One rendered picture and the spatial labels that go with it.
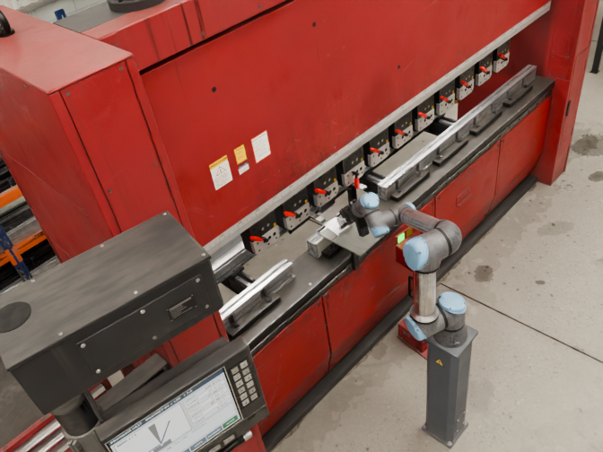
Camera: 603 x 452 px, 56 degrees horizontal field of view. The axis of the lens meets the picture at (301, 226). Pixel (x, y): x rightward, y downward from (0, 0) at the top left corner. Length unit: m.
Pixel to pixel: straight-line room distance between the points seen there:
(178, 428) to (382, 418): 1.80
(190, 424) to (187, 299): 0.43
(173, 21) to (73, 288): 0.89
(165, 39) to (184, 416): 1.12
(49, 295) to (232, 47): 1.07
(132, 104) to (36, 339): 0.67
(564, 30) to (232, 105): 2.68
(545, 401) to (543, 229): 1.43
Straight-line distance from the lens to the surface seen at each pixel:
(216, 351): 1.65
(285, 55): 2.28
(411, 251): 2.15
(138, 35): 1.85
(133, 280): 1.41
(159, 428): 1.68
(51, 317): 1.42
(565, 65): 4.36
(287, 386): 3.04
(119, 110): 1.64
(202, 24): 1.98
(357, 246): 2.75
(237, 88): 2.14
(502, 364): 3.58
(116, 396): 2.18
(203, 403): 1.70
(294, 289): 2.76
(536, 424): 3.39
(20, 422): 2.61
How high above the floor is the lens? 2.86
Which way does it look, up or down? 40 degrees down
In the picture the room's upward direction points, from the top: 10 degrees counter-clockwise
